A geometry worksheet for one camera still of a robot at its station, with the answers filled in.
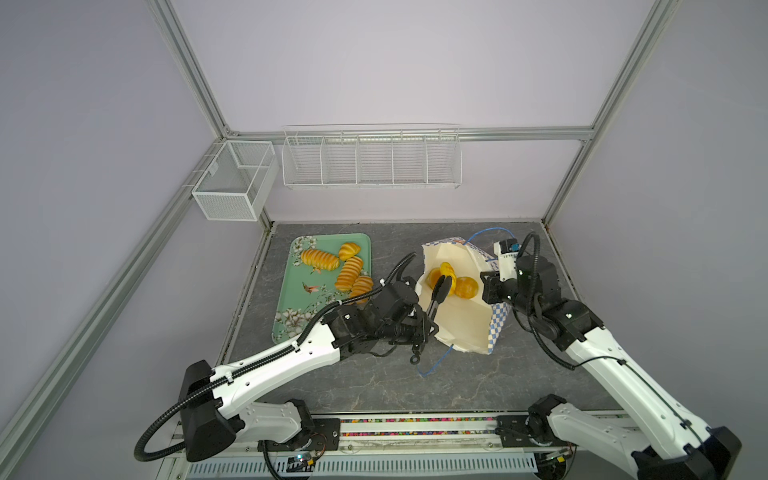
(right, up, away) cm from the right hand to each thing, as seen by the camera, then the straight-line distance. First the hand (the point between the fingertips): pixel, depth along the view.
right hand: (483, 275), depth 75 cm
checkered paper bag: (+2, -17, +17) cm, 24 cm away
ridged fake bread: (-38, -1, +27) cm, 46 cm away
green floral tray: (-53, -8, +25) cm, 59 cm away
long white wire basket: (-30, +38, +23) cm, 54 cm away
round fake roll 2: (0, -5, +20) cm, 20 cm away
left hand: (-13, -13, -7) cm, 20 cm away
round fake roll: (-39, +6, +30) cm, 50 cm away
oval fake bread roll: (-8, +1, +7) cm, 11 cm away
